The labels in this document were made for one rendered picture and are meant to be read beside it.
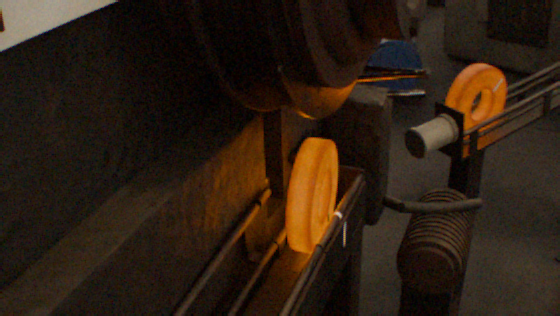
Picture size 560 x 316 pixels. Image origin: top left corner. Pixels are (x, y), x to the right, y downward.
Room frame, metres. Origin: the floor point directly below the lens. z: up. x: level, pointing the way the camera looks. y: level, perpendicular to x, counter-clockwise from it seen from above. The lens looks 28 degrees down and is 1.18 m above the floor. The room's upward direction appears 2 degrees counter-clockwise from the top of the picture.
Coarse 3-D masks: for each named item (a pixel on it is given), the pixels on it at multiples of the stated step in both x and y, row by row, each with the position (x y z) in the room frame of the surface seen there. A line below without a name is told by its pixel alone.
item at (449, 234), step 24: (432, 192) 1.03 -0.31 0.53; (456, 192) 1.03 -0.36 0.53; (432, 216) 0.94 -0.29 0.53; (456, 216) 0.95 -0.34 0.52; (408, 240) 0.89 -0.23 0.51; (432, 240) 0.86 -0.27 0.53; (456, 240) 0.87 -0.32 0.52; (408, 264) 0.86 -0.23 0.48; (432, 264) 0.85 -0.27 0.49; (456, 264) 0.84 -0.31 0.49; (408, 288) 0.89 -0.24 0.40; (432, 288) 0.84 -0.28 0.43; (408, 312) 0.89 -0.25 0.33; (432, 312) 0.87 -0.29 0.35
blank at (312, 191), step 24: (312, 144) 0.70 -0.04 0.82; (312, 168) 0.66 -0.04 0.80; (336, 168) 0.76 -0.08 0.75; (288, 192) 0.65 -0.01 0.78; (312, 192) 0.64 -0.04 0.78; (336, 192) 0.76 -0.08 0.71; (288, 216) 0.63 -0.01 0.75; (312, 216) 0.64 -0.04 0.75; (288, 240) 0.64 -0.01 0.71; (312, 240) 0.64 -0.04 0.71
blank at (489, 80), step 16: (480, 64) 1.08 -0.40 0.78; (464, 80) 1.04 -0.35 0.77; (480, 80) 1.05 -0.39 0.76; (496, 80) 1.08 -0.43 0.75; (448, 96) 1.05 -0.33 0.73; (464, 96) 1.03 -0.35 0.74; (496, 96) 1.08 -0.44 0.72; (464, 112) 1.03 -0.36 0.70; (480, 112) 1.09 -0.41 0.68; (496, 112) 1.09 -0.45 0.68; (464, 128) 1.04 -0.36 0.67
